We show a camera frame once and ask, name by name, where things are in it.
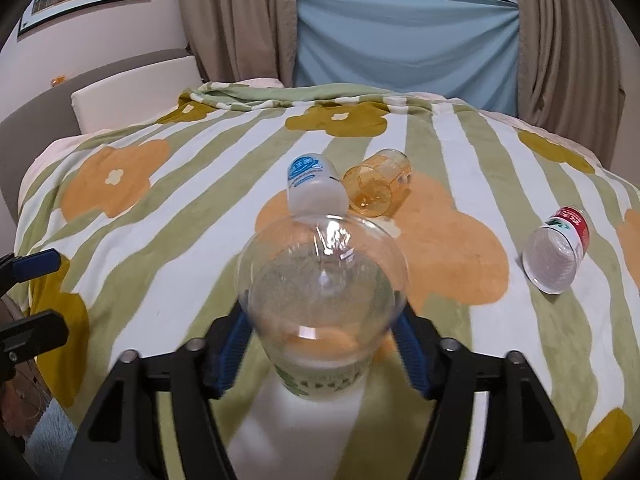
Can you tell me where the clear green-printed plastic cup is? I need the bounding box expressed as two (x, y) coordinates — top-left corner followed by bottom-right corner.
(235, 214), (409, 401)

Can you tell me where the amber transparent plastic cup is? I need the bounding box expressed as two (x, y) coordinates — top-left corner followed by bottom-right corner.
(342, 148), (412, 218)

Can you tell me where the white blue-label plastic cup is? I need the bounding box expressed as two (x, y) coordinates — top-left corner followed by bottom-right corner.
(286, 153), (349, 216)

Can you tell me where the striped floral blanket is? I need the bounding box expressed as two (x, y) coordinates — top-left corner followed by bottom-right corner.
(12, 83), (639, 479)

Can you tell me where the grey headboard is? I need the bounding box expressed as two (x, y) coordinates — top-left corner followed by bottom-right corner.
(0, 49), (188, 224)

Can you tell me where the small orange object on headboard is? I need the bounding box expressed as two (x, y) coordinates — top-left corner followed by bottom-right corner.
(50, 76), (66, 87)

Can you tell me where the white pillow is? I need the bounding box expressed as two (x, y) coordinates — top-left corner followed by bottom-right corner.
(70, 55), (202, 134)

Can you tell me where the left beige curtain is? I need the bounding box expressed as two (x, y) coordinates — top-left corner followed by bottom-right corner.
(179, 0), (297, 86)

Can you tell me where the beige curtain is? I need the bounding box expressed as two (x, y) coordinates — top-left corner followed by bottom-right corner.
(518, 0), (625, 166)
(179, 0), (297, 86)

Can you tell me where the right beige curtain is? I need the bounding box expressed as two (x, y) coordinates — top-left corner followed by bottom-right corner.
(518, 0), (625, 166)

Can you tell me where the light blue hanging cloth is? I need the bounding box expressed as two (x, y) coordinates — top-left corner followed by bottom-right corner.
(294, 0), (520, 115)

